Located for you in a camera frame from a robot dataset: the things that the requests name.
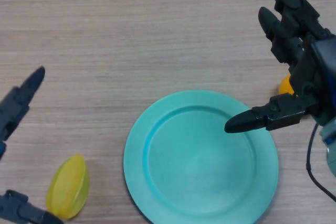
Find turquoise green plate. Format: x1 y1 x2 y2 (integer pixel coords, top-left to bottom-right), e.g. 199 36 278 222
123 89 279 224

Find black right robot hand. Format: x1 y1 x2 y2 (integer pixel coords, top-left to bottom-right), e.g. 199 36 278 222
224 0 336 134

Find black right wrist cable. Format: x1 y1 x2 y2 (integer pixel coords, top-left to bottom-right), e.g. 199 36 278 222
306 124 336 201

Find yellow starfruit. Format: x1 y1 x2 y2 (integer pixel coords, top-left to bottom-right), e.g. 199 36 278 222
46 154 90 221

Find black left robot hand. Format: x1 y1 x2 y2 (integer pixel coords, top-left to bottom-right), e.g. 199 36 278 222
0 66 65 224

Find orange round fruit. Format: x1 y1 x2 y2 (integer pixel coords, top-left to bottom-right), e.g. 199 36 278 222
278 74 296 96

